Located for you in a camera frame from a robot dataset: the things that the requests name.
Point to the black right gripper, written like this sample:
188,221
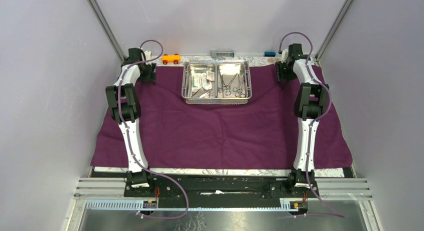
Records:
281,75

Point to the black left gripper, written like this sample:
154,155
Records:
149,76

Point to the perforated steel instrument tray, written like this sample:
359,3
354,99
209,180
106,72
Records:
212,97

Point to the purple cloth wrap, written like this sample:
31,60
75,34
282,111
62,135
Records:
261,134

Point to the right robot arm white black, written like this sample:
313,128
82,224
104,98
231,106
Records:
310,105

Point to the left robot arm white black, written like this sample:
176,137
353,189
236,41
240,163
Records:
125,110

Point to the steel surgical forceps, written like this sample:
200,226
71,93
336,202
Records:
225,88

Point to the blue plastic block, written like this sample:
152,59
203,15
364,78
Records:
269,54

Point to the orange toy car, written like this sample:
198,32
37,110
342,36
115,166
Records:
171,59

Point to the white sterile packets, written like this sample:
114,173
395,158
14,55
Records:
202,79

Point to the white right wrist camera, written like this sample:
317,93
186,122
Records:
284,55

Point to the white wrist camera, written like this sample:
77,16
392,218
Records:
146,55
284,55

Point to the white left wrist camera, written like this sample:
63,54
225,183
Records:
146,55

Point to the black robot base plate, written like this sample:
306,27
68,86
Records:
216,191

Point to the slotted grey cable duct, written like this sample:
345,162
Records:
151,206

